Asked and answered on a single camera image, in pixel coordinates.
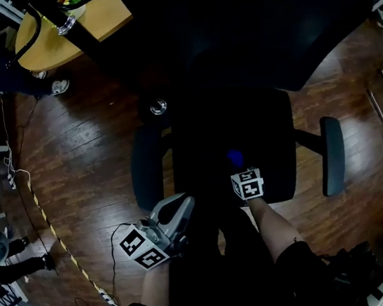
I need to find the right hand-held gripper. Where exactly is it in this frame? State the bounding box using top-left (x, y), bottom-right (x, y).
top-left (228, 165), bottom-right (267, 203)

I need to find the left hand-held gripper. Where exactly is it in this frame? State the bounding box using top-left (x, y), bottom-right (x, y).
top-left (113, 190), bottom-right (206, 276)

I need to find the blue cloth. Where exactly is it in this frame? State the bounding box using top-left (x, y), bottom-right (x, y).
top-left (225, 146), bottom-right (246, 170)

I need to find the black chair seat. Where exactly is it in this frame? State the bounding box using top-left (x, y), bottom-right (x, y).
top-left (161, 80), bottom-right (305, 218)

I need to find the person's right forearm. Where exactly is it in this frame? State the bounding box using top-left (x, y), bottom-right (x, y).
top-left (246, 190), bottom-right (305, 268)

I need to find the person's left forearm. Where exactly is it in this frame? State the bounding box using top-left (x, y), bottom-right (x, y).
top-left (134, 256), bottom-right (181, 306)

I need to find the black chair armrest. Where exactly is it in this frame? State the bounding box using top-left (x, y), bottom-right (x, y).
top-left (312, 113), bottom-right (352, 198)
top-left (124, 121), bottom-right (172, 214)

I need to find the chrome round chair knob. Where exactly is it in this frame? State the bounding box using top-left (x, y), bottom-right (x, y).
top-left (148, 97), bottom-right (170, 118)

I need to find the yellow black striped floor strip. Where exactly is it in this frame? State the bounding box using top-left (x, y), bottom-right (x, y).
top-left (25, 171), bottom-right (123, 306)

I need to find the person's black clothing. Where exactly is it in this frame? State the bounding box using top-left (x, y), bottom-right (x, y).
top-left (94, 193), bottom-right (344, 306)

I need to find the white power strip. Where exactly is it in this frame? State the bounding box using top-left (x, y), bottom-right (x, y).
top-left (6, 169), bottom-right (18, 191)

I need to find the round wooden table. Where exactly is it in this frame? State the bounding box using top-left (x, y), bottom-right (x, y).
top-left (8, 0), bottom-right (140, 76)

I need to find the black cable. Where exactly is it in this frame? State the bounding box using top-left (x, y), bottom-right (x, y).
top-left (102, 220), bottom-right (149, 302)

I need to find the black pole with chrome ring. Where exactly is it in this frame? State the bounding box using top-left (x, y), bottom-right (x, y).
top-left (24, 0), bottom-right (120, 76)

